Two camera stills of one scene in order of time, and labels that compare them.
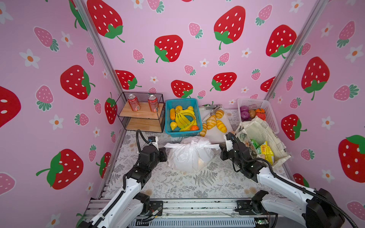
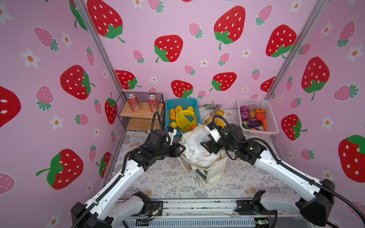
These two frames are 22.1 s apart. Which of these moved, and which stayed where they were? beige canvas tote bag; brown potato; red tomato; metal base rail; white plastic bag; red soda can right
Moved: white plastic bag; beige canvas tote bag
Stayed: metal base rail; red tomato; red soda can right; brown potato
